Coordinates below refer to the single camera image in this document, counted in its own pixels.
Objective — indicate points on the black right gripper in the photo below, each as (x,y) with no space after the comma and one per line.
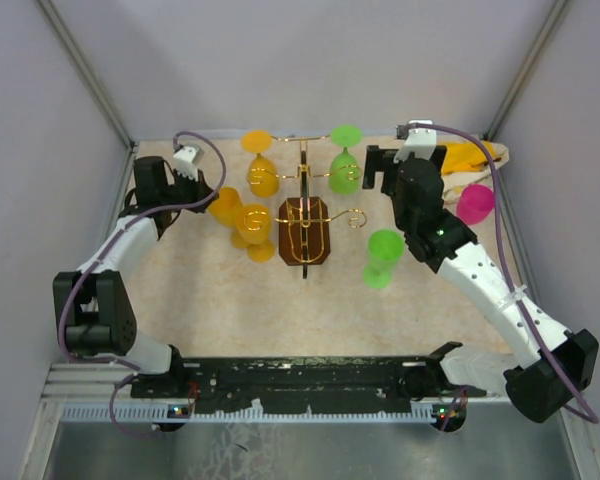
(379,160)

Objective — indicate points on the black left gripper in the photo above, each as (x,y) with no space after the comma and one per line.
(200,187)

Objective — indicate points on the green wine glass hung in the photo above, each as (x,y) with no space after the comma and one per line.
(344,173)

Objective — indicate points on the yellow wine glass hung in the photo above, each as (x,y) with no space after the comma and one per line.
(262,173)

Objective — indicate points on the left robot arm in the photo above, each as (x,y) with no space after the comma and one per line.
(95,319)

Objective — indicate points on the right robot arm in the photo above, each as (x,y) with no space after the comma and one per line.
(548,364)

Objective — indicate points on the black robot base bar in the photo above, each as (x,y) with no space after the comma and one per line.
(203,378)

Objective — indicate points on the yellow wine glass left back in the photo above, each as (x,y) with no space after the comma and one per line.
(224,209)

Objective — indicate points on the yellow wine glass left front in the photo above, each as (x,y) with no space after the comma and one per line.
(253,223)

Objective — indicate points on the green wine glass standing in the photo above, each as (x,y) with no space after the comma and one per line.
(384,250)

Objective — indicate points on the wooden rack base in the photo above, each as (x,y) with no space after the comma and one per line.
(303,234)

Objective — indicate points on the pink plastic wine glass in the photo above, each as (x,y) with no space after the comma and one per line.
(475,203)

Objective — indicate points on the yellow patterned folded cloth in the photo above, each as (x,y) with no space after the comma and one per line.
(464,164)

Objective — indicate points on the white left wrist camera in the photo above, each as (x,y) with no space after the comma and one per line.
(186,161)

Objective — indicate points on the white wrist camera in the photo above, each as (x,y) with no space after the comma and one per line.
(186,161)
(419,139)

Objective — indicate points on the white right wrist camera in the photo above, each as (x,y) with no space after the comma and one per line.
(419,139)

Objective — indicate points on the gold wire wine glass rack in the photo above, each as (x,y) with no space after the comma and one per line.
(304,175)

